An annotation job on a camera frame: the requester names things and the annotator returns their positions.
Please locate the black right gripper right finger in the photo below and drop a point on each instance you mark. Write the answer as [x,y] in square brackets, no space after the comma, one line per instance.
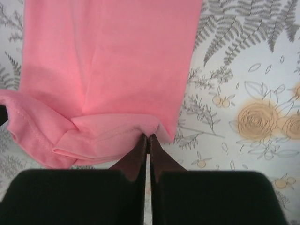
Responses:
[183,197]

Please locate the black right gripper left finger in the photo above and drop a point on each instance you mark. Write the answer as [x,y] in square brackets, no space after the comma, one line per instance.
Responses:
[113,196]

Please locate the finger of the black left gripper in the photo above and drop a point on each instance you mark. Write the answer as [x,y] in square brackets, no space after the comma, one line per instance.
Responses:
[3,115]

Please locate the pink polo shirt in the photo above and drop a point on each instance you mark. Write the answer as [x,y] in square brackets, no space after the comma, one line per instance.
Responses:
[98,74]

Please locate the floral patterned table mat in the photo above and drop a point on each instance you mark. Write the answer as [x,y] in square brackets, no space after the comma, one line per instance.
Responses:
[241,106]

